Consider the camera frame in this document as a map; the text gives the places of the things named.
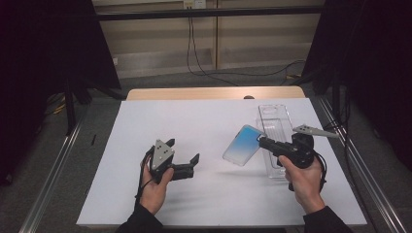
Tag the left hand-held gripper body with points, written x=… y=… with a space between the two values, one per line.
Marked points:
x=163 y=154

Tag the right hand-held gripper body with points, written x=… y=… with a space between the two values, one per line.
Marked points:
x=299 y=150

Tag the blue phone case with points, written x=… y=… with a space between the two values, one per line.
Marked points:
x=243 y=146

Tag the clear plastic box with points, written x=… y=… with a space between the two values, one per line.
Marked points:
x=275 y=113

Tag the person's right hand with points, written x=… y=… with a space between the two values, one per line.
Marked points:
x=304 y=184

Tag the person's left hand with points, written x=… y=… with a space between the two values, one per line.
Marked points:
x=155 y=191

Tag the white table board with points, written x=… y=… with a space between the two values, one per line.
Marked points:
x=200 y=123

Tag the wooden table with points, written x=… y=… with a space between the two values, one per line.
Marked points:
x=194 y=93

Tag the small black floor piece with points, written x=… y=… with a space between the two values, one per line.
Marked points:
x=93 y=139

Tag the black metal stand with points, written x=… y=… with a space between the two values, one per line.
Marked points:
x=69 y=110

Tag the black curtain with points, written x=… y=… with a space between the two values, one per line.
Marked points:
x=372 y=64
x=39 y=64

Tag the black horizontal bar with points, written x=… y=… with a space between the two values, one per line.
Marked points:
x=194 y=13

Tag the aluminium rail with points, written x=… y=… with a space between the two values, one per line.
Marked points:
x=366 y=174
x=48 y=184

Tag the white wall socket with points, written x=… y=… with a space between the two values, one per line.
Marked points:
x=194 y=4

